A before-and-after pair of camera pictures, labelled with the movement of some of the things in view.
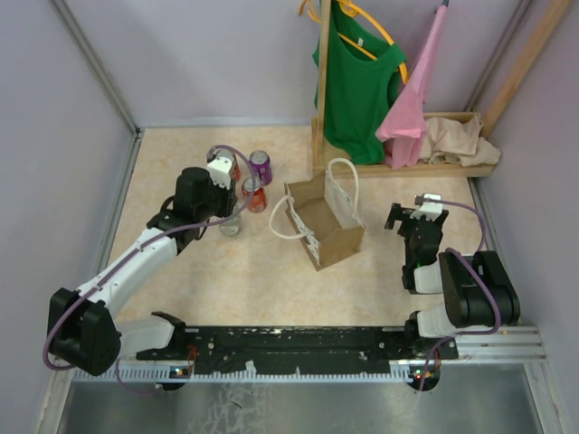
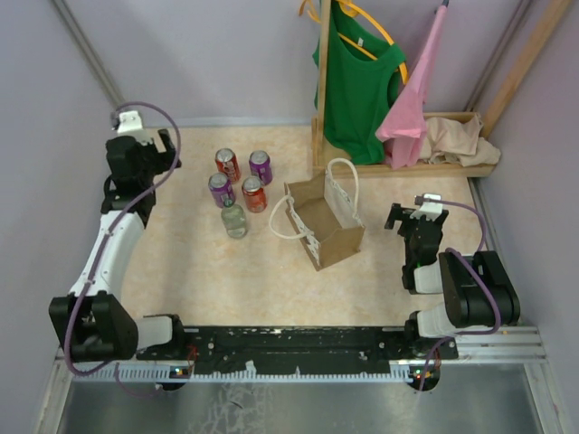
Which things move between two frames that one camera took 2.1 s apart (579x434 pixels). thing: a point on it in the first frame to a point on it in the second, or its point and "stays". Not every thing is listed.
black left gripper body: [220, 202] to [154, 161]
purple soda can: [262, 167] stays
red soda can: [259, 200] stays
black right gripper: [402, 213] stays
